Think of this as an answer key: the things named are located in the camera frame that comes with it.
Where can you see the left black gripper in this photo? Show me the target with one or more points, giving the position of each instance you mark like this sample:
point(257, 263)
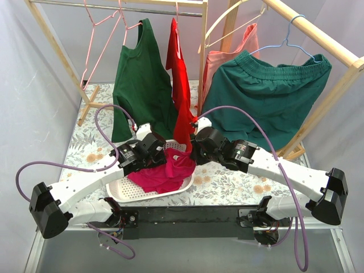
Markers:
point(158, 155)

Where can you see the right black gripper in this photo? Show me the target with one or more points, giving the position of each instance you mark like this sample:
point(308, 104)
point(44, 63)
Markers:
point(195, 153)

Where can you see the magenta t shirt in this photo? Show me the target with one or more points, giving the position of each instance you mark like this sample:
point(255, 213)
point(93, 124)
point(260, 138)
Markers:
point(167, 177)

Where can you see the pink wire hanger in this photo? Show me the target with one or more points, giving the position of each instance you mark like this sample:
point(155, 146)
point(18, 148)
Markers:
point(102, 32)

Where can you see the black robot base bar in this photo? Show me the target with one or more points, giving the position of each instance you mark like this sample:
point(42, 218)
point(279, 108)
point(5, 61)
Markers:
point(244, 222)

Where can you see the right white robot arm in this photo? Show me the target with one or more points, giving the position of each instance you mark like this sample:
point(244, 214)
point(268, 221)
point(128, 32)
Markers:
point(316, 193)

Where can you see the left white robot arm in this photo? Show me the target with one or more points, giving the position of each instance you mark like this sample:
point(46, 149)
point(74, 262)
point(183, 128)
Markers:
point(59, 205)

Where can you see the red t shirt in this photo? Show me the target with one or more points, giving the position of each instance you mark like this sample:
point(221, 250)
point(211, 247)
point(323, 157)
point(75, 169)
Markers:
point(181, 93)

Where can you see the dark green t shirt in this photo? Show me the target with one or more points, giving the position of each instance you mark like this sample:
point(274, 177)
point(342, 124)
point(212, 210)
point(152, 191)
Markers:
point(142, 89)

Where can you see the pink hanger under red shirt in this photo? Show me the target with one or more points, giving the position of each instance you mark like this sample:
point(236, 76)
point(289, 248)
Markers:
point(178, 34)

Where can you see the cream wooden hanger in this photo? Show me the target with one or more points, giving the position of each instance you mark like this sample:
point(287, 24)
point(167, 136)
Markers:
point(230, 16)

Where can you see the pink hanger under green shirt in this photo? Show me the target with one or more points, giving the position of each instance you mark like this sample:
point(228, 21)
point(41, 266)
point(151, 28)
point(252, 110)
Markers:
point(127, 27)

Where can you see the white perforated plastic basket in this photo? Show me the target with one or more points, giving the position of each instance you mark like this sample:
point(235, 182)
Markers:
point(124, 190)

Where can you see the floral table cloth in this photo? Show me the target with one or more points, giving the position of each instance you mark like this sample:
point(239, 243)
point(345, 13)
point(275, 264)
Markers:
point(212, 183)

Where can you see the teal green shorts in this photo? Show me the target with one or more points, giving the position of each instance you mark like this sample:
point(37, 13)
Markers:
point(253, 100)

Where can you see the salmon pink garment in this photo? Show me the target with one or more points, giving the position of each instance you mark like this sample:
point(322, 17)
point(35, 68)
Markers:
point(215, 59)

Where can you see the left wooden clothes rack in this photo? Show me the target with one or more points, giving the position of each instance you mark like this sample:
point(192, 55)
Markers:
point(67, 28)

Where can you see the wooden clothes rack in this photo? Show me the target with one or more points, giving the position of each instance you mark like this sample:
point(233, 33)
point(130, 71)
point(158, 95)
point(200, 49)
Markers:
point(67, 28)
point(336, 140)

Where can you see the right wooden clothes rack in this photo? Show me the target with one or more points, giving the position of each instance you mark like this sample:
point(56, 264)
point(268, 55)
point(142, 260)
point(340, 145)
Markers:
point(336, 140)

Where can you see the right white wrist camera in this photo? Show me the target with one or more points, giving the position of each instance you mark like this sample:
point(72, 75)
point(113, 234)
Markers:
point(199, 123)

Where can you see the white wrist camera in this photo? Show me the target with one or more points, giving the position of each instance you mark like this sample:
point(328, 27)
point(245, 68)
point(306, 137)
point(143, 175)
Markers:
point(199, 123)
point(142, 131)

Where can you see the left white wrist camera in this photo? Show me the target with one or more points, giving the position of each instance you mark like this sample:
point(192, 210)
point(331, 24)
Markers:
point(142, 131)

